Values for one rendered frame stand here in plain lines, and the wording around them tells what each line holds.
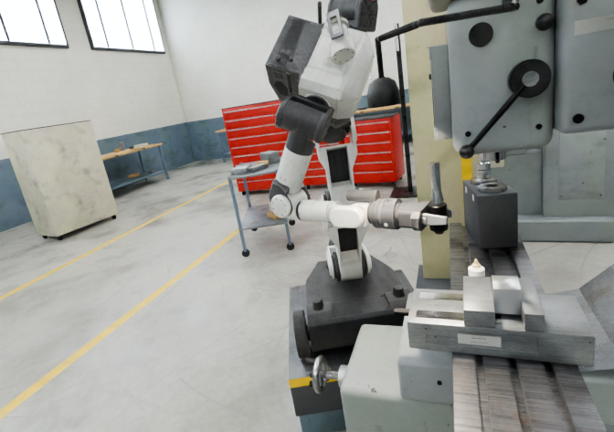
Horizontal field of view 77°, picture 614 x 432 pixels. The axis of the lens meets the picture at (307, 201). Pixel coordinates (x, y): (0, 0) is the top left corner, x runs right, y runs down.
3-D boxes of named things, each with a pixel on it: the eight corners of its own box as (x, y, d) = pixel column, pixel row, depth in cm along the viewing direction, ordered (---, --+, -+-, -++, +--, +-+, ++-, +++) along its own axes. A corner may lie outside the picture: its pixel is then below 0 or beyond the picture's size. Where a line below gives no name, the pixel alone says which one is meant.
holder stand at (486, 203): (479, 249, 129) (477, 192, 124) (464, 226, 150) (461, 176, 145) (518, 247, 127) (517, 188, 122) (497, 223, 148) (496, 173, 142)
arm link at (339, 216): (363, 229, 110) (323, 227, 118) (375, 218, 117) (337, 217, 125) (359, 208, 108) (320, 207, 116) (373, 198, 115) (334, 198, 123)
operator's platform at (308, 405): (300, 343, 242) (289, 287, 231) (407, 326, 242) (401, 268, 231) (303, 456, 167) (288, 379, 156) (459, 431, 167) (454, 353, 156)
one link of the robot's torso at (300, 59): (269, 130, 147) (252, 74, 113) (302, 57, 155) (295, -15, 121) (344, 154, 142) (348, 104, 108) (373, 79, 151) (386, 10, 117)
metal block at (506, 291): (493, 313, 83) (492, 289, 81) (492, 299, 88) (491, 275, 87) (521, 315, 81) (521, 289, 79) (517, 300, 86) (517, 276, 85)
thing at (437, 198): (441, 201, 103) (439, 160, 100) (445, 205, 100) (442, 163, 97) (429, 203, 103) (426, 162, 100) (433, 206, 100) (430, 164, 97)
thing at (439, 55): (434, 140, 91) (428, 47, 86) (435, 138, 95) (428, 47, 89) (452, 138, 90) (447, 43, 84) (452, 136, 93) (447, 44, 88)
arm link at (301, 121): (273, 144, 118) (285, 102, 111) (282, 136, 126) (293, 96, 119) (308, 159, 117) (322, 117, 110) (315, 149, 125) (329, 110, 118)
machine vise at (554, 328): (408, 348, 88) (405, 306, 85) (416, 311, 101) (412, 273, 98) (594, 367, 74) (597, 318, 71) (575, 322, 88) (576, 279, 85)
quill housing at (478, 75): (453, 158, 83) (445, -4, 75) (451, 142, 102) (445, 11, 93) (556, 150, 76) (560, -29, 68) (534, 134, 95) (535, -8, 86)
